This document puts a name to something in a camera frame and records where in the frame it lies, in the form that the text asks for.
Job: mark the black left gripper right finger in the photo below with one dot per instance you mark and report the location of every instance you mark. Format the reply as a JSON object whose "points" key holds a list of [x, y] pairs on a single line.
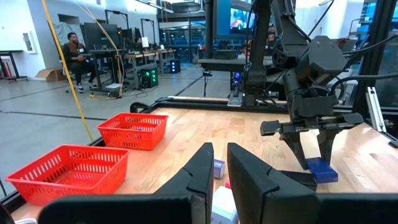
{"points": [[255, 193]]}

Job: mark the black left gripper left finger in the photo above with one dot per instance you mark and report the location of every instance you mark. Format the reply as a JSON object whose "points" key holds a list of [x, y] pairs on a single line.
{"points": [[199, 186]]}

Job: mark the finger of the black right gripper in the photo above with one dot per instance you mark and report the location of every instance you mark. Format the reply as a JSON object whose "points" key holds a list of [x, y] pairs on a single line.
{"points": [[297, 149], [326, 140]]}

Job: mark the small pink wall charger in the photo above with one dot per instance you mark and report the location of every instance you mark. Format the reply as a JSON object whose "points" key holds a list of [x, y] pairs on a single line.
{"points": [[228, 184]]}

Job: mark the light blue wall charger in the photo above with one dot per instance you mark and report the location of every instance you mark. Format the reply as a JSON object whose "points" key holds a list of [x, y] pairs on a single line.
{"points": [[224, 205]]}

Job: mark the blue box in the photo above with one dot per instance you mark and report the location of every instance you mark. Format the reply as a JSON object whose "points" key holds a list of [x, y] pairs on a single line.
{"points": [[323, 172]]}

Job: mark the red plastic mesh basket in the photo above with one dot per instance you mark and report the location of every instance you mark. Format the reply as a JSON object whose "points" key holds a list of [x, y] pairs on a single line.
{"points": [[62, 186], [130, 140]]}

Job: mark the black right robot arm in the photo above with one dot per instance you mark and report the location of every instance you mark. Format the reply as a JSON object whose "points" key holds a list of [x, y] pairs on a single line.
{"points": [[258, 46]]}

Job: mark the dark office desk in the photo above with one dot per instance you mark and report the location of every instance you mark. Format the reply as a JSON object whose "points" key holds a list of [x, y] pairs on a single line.
{"points": [[102, 51]]}

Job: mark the black desk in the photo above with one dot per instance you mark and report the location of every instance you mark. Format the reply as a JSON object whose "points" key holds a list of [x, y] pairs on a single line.
{"points": [[217, 63]]}

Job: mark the large display screen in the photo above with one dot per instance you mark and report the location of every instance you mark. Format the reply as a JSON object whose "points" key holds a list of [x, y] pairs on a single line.
{"points": [[236, 18]]}

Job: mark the computer tower green lights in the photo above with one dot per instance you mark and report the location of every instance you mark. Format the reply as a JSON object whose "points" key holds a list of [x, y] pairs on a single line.
{"points": [[150, 77]]}

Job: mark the computer tower blue lights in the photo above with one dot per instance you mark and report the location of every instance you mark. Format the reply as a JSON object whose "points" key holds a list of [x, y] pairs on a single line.
{"points": [[175, 66]]}

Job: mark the grey floor box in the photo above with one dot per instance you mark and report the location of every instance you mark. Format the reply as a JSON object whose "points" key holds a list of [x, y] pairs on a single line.
{"points": [[113, 87]]}

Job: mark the wooden top work table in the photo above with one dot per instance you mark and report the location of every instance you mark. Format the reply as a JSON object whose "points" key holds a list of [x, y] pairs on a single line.
{"points": [[140, 56]]}

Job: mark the person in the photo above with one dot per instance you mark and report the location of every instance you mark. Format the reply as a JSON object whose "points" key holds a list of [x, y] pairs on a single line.
{"points": [[74, 53], [137, 42]]}

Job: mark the black monitor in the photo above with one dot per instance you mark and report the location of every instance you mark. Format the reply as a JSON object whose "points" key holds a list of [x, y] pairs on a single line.
{"points": [[99, 35]]}

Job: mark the cardboard box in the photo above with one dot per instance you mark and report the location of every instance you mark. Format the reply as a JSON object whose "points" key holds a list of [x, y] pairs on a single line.
{"points": [[51, 75]]}

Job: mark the black side table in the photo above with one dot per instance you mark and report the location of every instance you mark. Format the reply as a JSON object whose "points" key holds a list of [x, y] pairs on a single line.
{"points": [[6, 51]]}

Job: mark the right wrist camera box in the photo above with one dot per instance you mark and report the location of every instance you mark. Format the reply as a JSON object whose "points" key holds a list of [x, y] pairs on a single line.
{"points": [[323, 59]]}

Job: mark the silver aluminium bracket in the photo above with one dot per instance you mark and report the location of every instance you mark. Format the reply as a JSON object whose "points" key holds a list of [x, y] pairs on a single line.
{"points": [[374, 109]]}

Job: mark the black aluminium table frame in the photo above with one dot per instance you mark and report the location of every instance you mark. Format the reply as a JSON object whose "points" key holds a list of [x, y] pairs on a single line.
{"points": [[199, 104]]}

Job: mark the white wall box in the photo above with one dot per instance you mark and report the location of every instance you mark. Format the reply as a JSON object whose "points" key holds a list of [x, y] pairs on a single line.
{"points": [[29, 42]]}

